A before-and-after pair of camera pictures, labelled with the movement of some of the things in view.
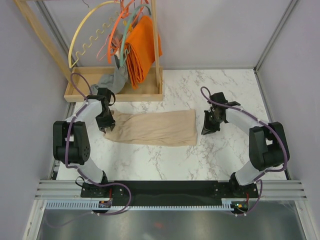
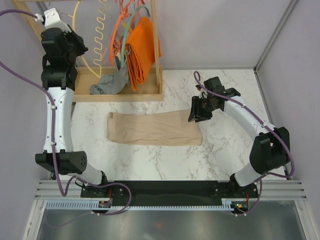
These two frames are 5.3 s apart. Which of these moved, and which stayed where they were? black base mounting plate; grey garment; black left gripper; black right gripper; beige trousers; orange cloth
Moved: black left gripper; black right gripper
Stayed: black base mounting plate; beige trousers; orange cloth; grey garment
